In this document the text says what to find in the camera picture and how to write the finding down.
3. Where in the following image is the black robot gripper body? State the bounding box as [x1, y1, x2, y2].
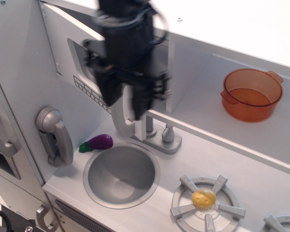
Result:
[83, 14, 169, 100]

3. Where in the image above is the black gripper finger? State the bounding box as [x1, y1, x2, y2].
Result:
[96, 72, 123, 106]
[132, 85, 154, 120]

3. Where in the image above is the grey microwave door handle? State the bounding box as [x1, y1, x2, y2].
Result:
[110, 85, 135, 139]

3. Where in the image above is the white toy microwave door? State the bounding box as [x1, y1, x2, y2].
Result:
[38, 1, 145, 141]

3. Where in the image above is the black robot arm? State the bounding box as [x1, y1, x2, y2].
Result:
[83, 0, 169, 120]

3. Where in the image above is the grey toy sink faucet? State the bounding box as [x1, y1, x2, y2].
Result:
[132, 116, 182, 155]

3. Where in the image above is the purple toy eggplant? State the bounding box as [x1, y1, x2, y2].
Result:
[79, 134, 114, 153]

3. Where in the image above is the grey toy telephone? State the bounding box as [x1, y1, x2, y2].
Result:
[36, 106, 73, 168]

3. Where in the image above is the round grey sink basin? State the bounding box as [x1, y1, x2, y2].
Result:
[83, 143, 160, 209]

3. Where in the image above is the white upper kitchen shelf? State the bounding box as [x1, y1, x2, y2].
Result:
[147, 33, 290, 174]

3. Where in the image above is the orange transparent plastic pot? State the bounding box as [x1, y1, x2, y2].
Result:
[221, 69, 283, 123]

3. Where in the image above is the yellow toy potato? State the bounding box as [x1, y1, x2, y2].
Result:
[191, 189, 217, 208]

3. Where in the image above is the grey toy stove burner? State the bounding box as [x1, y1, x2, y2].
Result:
[170, 174, 246, 232]

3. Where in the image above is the grey fridge door handle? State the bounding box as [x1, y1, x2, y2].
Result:
[0, 111, 17, 158]

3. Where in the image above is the grey oven door handle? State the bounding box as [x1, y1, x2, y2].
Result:
[36, 205, 58, 232]

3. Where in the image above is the black cable lower left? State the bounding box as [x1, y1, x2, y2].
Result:
[0, 207, 13, 232]

